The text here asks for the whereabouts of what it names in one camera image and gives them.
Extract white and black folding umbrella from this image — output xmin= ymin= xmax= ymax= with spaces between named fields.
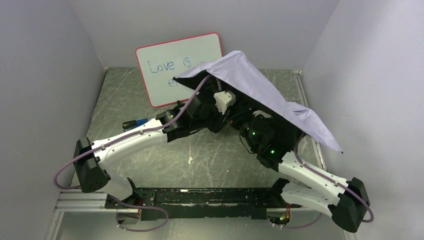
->
xmin=175 ymin=50 xmax=343 ymax=152

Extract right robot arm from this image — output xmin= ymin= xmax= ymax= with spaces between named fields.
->
xmin=232 ymin=114 xmax=374 ymax=233

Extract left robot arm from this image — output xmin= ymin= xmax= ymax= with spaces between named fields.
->
xmin=73 ymin=94 xmax=224 ymax=199

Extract red framed whiteboard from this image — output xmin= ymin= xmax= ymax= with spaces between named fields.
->
xmin=135 ymin=32 xmax=223 ymax=108

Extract blue and black stapler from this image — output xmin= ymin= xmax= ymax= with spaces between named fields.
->
xmin=122 ymin=118 xmax=151 ymax=132

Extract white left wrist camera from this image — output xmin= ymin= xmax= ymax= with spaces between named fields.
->
xmin=213 ymin=91 xmax=236 ymax=115

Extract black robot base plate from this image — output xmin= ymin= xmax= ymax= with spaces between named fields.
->
xmin=105 ymin=187 xmax=302 ymax=222

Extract aluminium frame rail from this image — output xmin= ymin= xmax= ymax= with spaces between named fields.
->
xmin=44 ymin=69 xmax=357 ymax=240

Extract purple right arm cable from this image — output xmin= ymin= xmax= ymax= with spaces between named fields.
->
xmin=273 ymin=134 xmax=375 ymax=230

